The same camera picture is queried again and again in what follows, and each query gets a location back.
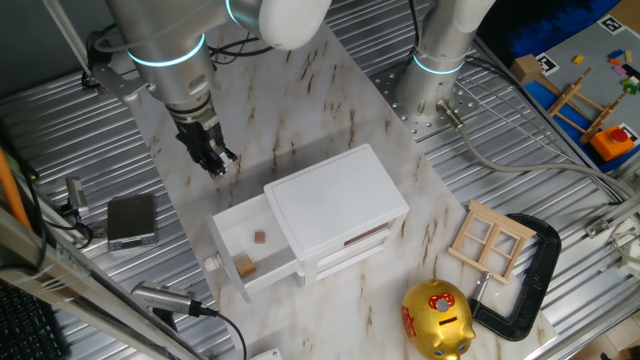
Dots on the small metal corner bracket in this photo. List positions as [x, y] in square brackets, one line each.
[597, 228]

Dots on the blue foam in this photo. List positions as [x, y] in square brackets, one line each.
[550, 30]

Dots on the green toy brick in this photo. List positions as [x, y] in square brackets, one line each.
[629, 89]

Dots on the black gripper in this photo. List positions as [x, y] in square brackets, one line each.
[202, 142]

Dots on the black keyboard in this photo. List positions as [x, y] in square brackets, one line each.
[25, 330]

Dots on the pink toy brick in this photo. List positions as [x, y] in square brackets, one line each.
[620, 70]

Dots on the tan toy brick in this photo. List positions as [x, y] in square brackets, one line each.
[628, 56]

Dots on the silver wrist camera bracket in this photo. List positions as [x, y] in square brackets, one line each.
[117, 82]

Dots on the orange red button box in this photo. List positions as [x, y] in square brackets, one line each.
[610, 145]

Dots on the gold piggy bank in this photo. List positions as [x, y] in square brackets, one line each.
[435, 325]

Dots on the orange pole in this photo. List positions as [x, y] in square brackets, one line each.
[10, 190]

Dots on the small silver camera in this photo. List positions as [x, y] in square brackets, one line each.
[76, 192]

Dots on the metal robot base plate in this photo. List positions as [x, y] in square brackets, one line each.
[425, 131]

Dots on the wooden window frame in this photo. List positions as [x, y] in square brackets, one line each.
[502, 220]

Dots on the white toy brick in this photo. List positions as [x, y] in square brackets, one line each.
[634, 80]

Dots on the metal stand rod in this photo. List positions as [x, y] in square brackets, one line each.
[65, 30]

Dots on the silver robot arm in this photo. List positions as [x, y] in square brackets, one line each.
[170, 70]

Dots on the aluminium frame beam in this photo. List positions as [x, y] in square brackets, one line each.
[60, 280]

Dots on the gray brick baseplate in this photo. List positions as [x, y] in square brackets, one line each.
[590, 50]

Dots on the black C-clamp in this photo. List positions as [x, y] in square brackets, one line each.
[542, 280]

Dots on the white cabinet body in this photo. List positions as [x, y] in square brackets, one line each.
[335, 200]

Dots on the large wooden cube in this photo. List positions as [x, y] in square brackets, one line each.
[245, 266]

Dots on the yellow toy brick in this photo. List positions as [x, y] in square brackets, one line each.
[578, 59]

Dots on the small wooden cube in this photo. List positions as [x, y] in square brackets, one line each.
[259, 237]

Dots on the silver digital scale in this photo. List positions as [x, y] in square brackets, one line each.
[131, 217]

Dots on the silver ribbed camera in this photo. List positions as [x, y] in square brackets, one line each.
[160, 297]

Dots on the black white fiducial marker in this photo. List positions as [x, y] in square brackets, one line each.
[632, 130]
[547, 63]
[612, 24]

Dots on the blue toy brick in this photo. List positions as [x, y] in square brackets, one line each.
[615, 54]

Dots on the orange toy brick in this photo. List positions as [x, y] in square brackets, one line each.
[615, 62]

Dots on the tan cardboard cube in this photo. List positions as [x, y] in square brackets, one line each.
[525, 70]

